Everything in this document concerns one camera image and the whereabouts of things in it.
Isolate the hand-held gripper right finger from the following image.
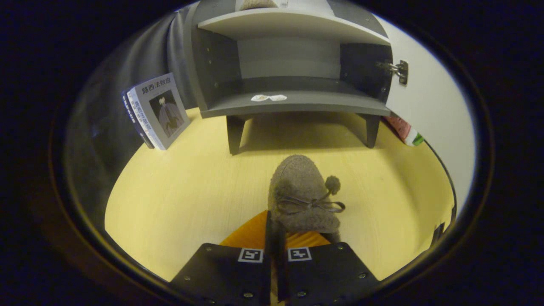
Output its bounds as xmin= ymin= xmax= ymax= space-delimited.
xmin=276 ymin=221 xmax=380 ymax=306

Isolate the grey cover book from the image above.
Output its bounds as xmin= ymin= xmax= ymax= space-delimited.
xmin=127 ymin=72 xmax=191 ymax=150

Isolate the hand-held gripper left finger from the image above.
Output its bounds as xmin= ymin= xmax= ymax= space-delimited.
xmin=170 ymin=210 xmax=272 ymax=306

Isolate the white shoe cabinet door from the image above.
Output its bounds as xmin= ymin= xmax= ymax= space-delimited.
xmin=376 ymin=15 xmax=476 ymax=213

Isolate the grey shoe cabinet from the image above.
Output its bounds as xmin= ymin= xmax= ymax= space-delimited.
xmin=189 ymin=0 xmax=394 ymax=156

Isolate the brown fuzzy shoe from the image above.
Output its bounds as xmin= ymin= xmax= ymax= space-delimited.
xmin=240 ymin=0 xmax=279 ymax=11
xmin=268 ymin=154 xmax=346 ymax=245

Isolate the black backdrop cloth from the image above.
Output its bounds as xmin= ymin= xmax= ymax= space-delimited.
xmin=70 ymin=8 xmax=200 ymax=162

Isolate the watermelon slice toy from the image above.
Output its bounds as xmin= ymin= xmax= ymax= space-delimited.
xmin=385 ymin=116 xmax=425 ymax=147

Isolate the metal door hinge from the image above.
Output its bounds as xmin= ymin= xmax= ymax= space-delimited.
xmin=376 ymin=59 xmax=409 ymax=85

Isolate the blue spine book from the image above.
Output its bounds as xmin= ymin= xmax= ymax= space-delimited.
xmin=122 ymin=89 xmax=154 ymax=149

